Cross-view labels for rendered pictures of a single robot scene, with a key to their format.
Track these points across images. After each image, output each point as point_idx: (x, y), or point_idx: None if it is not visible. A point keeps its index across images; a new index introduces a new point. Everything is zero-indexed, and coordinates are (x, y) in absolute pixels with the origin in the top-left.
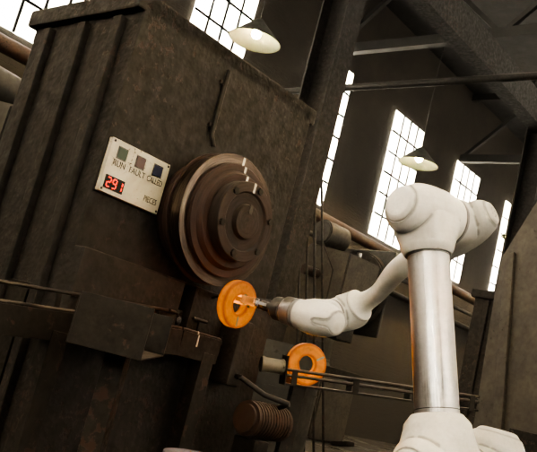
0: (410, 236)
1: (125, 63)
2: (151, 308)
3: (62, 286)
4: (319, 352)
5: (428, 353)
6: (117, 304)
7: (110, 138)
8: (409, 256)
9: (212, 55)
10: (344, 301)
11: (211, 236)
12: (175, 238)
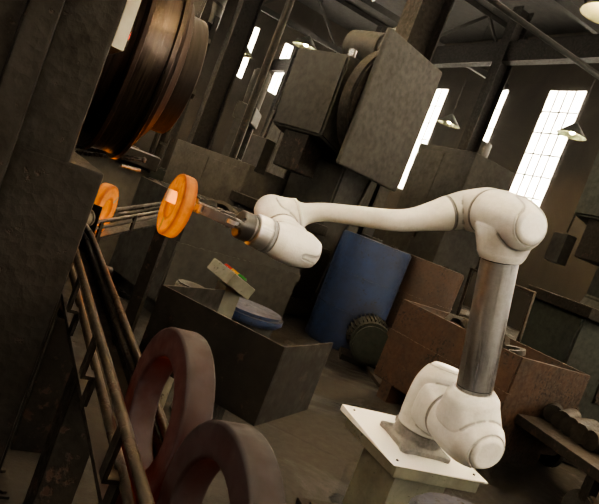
0: (518, 254)
1: None
2: (331, 343)
3: (41, 243)
4: (116, 194)
5: (498, 352)
6: (309, 351)
7: None
8: (501, 265)
9: None
10: (297, 217)
11: (165, 108)
12: (131, 111)
